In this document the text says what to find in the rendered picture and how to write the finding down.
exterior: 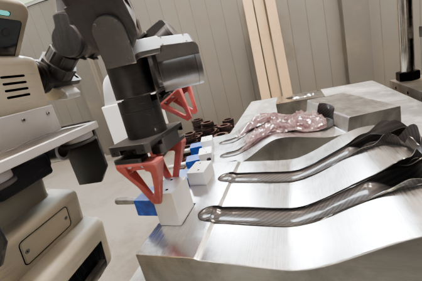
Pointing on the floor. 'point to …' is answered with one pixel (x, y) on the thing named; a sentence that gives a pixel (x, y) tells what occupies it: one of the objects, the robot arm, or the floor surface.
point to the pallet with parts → (203, 128)
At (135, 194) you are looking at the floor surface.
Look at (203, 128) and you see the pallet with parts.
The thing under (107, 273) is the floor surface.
